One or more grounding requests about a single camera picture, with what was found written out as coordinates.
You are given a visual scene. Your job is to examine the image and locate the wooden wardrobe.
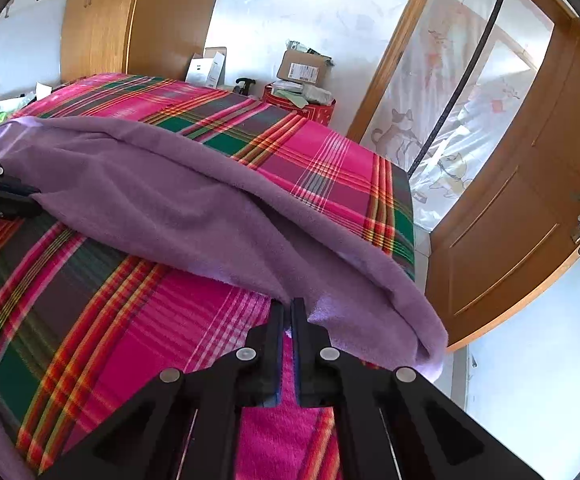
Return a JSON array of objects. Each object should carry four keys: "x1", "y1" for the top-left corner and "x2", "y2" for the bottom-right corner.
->
[{"x1": 60, "y1": 0, "x2": 231, "y2": 91}]

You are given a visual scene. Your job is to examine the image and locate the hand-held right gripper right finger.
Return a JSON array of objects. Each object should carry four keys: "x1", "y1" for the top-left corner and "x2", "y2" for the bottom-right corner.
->
[{"x1": 291, "y1": 298, "x2": 546, "y2": 480}]

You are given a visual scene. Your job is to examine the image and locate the purple fleece cloth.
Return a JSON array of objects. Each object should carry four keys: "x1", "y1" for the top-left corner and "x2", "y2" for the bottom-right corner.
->
[{"x1": 0, "y1": 115, "x2": 451, "y2": 480}]

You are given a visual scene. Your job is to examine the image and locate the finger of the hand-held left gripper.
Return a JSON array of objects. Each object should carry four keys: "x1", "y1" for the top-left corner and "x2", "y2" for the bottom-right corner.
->
[
  {"x1": 0, "y1": 194, "x2": 44, "y2": 252},
  {"x1": 0, "y1": 127, "x2": 41, "y2": 197}
]

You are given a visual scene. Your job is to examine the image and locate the white cardboard box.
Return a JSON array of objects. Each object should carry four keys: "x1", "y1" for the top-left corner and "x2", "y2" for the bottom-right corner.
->
[{"x1": 186, "y1": 47, "x2": 228, "y2": 88}]

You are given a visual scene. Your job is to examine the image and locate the wooden door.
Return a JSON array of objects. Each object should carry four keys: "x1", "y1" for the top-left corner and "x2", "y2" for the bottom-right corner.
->
[{"x1": 425, "y1": 15, "x2": 580, "y2": 353}]

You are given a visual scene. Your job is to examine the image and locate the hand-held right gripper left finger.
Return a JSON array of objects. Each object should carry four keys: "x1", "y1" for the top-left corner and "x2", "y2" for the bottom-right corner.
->
[{"x1": 37, "y1": 301, "x2": 286, "y2": 480}]

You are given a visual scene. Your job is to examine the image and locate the grey packet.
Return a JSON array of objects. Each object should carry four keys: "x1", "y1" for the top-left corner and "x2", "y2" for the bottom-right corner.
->
[{"x1": 301, "y1": 85, "x2": 333, "y2": 106}]

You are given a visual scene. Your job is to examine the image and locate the plaid bed sheet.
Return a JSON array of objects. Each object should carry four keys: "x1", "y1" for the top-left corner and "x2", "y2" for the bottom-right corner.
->
[{"x1": 0, "y1": 72, "x2": 416, "y2": 480}]

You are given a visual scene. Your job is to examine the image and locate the wooden door frame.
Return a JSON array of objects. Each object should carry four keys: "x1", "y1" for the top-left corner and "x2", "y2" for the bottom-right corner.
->
[{"x1": 345, "y1": 0, "x2": 580, "y2": 143}]

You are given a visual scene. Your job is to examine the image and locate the printed door screen curtain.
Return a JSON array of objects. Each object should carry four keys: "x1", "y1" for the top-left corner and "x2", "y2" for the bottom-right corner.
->
[{"x1": 360, "y1": 0, "x2": 556, "y2": 233}]

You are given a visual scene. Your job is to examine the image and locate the brown cardboard box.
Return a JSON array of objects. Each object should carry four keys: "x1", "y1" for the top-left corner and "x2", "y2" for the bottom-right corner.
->
[{"x1": 276, "y1": 49, "x2": 332, "y2": 86}]

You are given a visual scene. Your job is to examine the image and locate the red box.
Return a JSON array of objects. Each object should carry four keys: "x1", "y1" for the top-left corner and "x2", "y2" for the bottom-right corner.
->
[{"x1": 262, "y1": 82, "x2": 337, "y2": 128}]

